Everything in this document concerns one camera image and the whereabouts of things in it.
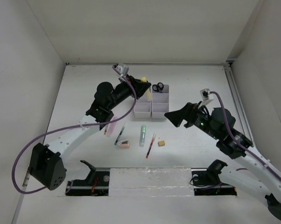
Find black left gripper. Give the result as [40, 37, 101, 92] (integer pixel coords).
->
[107, 74, 151, 111]

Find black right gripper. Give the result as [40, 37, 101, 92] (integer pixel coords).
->
[164, 101, 220, 140]

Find yellow highlighter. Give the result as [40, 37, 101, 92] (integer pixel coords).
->
[141, 77, 152, 101]

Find black handled scissors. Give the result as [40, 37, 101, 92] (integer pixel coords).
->
[152, 82, 164, 93]

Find green highlighter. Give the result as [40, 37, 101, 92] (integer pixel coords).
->
[139, 126, 146, 147]

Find purple highlighter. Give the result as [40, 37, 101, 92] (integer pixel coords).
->
[107, 121, 117, 137]

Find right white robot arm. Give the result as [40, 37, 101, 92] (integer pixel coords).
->
[164, 103, 281, 221]

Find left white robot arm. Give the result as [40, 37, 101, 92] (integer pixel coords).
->
[28, 75, 151, 190]

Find left white divided organizer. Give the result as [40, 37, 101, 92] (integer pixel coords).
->
[133, 95, 151, 119]

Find white divided organizer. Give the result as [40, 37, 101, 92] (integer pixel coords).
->
[133, 95, 151, 119]
[151, 84, 169, 119]

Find right white divided organizer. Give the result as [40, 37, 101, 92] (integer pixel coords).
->
[151, 84, 169, 119]

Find red ink pen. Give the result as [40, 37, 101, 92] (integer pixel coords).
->
[146, 133, 156, 159]

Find yellow eraser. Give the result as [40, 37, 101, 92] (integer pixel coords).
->
[158, 140, 165, 147]

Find green ink pen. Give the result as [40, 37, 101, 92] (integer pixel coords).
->
[114, 123, 127, 145]

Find pink mini stapler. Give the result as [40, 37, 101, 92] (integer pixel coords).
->
[117, 140, 130, 148]

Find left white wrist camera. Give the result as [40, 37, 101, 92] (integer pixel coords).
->
[115, 63, 129, 77]

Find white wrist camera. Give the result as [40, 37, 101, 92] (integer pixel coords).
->
[115, 63, 129, 77]
[200, 88, 213, 101]

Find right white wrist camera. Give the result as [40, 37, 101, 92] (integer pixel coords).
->
[200, 88, 213, 101]

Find aluminium side rail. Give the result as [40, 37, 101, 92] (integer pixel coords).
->
[223, 60, 255, 143]

